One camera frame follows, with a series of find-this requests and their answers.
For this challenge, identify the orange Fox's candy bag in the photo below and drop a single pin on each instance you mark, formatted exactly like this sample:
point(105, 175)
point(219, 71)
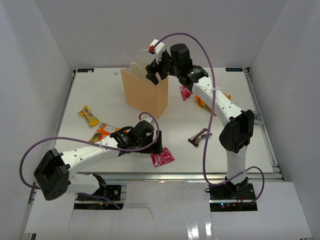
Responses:
point(103, 131)

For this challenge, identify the blue label left corner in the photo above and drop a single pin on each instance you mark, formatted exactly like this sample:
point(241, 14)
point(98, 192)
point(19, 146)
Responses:
point(85, 70)

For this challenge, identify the blue label right corner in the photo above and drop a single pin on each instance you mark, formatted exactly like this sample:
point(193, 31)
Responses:
point(234, 69)

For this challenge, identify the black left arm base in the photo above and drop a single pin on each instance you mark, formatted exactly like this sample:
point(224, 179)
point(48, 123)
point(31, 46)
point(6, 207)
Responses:
point(107, 198)

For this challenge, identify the blue label corner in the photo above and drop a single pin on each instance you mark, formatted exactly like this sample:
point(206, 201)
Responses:
point(234, 69)
point(85, 70)

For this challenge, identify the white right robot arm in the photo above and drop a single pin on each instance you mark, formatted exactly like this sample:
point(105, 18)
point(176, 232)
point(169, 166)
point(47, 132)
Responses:
point(238, 124)

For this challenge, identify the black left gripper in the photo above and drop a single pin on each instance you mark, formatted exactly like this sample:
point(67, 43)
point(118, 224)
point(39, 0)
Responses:
point(155, 147)

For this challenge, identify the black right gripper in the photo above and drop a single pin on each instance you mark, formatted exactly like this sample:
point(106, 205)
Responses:
point(157, 67)

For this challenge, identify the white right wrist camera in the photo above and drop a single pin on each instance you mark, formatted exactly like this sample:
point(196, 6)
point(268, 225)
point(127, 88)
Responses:
point(156, 48)

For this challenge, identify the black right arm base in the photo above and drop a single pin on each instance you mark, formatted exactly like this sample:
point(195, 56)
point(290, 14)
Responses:
point(222, 199)

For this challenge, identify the brown paper bag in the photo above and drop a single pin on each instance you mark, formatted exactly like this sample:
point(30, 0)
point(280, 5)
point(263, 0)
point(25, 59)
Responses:
point(140, 92)

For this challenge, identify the yellow M&M's packet on table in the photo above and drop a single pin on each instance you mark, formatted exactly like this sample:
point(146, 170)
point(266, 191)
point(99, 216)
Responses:
point(90, 118)

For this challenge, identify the red snack packet near bag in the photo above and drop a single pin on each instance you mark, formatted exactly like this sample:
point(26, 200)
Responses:
point(185, 92)

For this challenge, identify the pink snack packet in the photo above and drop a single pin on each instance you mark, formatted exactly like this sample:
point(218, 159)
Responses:
point(163, 158)

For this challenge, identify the brown chocolate bar wrapper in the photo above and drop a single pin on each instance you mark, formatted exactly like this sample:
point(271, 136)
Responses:
point(195, 139)

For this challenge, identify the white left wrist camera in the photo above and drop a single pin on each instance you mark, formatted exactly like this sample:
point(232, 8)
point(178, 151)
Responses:
point(148, 119)

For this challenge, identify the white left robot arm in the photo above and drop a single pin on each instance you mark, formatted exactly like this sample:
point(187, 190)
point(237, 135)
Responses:
point(60, 172)

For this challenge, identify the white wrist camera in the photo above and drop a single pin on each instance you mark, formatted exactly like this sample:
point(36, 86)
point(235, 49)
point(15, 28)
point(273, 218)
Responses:
point(156, 48)
point(148, 119)

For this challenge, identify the orange yellow candy bag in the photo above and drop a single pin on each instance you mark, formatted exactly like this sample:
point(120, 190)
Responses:
point(203, 105)

